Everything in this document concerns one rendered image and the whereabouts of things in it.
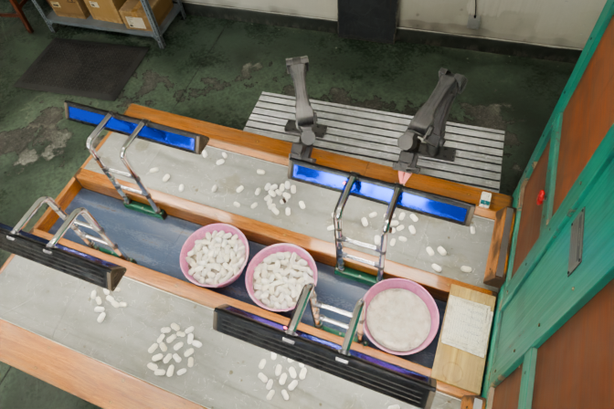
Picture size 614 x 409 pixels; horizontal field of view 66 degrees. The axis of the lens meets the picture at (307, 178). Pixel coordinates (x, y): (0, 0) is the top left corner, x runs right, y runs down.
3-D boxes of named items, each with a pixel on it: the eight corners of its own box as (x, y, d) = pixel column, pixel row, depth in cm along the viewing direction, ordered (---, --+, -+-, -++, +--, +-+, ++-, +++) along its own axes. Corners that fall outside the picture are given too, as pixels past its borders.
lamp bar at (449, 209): (295, 162, 169) (293, 149, 163) (473, 207, 152) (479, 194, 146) (287, 179, 165) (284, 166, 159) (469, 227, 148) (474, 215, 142)
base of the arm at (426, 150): (457, 151, 202) (459, 138, 206) (410, 142, 207) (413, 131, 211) (454, 162, 209) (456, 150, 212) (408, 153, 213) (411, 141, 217)
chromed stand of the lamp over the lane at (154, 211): (148, 174, 218) (107, 107, 182) (185, 185, 213) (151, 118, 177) (125, 208, 208) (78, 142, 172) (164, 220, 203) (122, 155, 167)
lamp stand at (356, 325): (314, 325, 171) (303, 274, 135) (368, 344, 166) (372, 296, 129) (295, 377, 161) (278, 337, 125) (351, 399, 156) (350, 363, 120)
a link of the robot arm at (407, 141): (413, 154, 168) (428, 123, 166) (392, 144, 172) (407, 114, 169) (420, 155, 179) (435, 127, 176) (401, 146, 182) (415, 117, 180)
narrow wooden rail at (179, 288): (46, 239, 205) (32, 226, 196) (475, 393, 155) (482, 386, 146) (37, 249, 202) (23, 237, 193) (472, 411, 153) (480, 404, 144)
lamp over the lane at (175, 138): (79, 106, 196) (70, 93, 190) (210, 140, 179) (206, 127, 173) (67, 120, 191) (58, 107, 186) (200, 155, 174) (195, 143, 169)
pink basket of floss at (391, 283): (347, 304, 175) (347, 294, 167) (412, 277, 179) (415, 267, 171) (380, 374, 159) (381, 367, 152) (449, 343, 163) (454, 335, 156)
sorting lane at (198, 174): (121, 125, 232) (119, 122, 230) (506, 226, 183) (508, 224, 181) (84, 173, 216) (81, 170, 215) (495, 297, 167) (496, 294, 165)
